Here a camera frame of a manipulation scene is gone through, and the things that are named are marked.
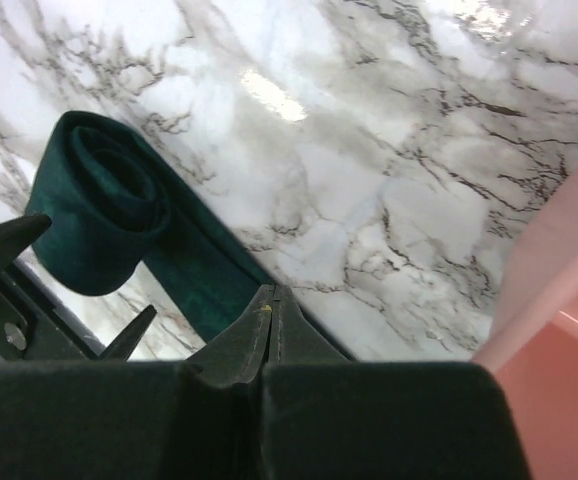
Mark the pink compartment organizer box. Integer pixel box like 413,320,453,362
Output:
473,167,578,479

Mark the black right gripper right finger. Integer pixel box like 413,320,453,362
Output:
261,286,530,479

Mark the dark green tie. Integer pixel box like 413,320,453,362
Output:
26,111,275,342

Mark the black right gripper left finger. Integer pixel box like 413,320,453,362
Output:
0,286,274,479

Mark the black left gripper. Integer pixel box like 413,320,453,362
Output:
0,214,157,361

